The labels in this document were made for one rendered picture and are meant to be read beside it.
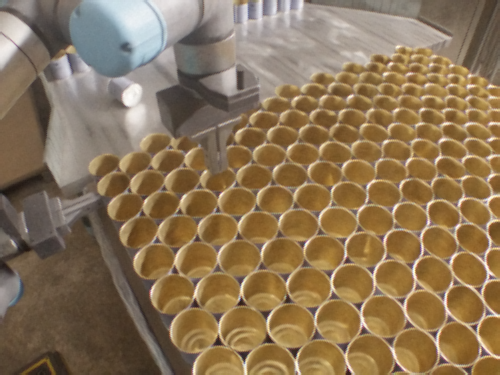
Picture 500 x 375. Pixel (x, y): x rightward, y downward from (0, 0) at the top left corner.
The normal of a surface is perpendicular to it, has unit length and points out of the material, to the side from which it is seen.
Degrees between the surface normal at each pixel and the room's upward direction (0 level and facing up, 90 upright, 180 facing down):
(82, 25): 89
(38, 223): 2
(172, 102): 2
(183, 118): 88
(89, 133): 0
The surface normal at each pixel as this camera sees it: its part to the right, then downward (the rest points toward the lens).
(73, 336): 0.00, -0.66
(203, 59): 0.08, 0.73
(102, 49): -0.46, 0.66
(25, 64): 0.90, 0.38
